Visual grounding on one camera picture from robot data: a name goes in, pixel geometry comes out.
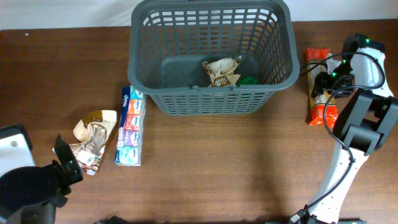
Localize orange-ended pasta packet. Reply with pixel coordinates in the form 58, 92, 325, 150
305, 47, 341, 129

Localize beige clear snack bag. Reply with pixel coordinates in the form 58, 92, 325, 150
68, 110, 117, 175

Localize multicolour tissue pack bundle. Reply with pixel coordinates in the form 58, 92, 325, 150
114, 86, 147, 166

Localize green-lidded seasoning jar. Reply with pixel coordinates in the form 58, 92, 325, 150
237, 76, 259, 86

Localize beige white rice bag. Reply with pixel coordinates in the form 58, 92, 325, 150
201, 55, 242, 87

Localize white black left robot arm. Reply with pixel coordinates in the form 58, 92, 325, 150
1, 124, 83, 224

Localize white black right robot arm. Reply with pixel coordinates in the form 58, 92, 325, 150
289, 34, 397, 223

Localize grey plastic mesh basket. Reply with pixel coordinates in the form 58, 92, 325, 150
127, 0, 300, 116

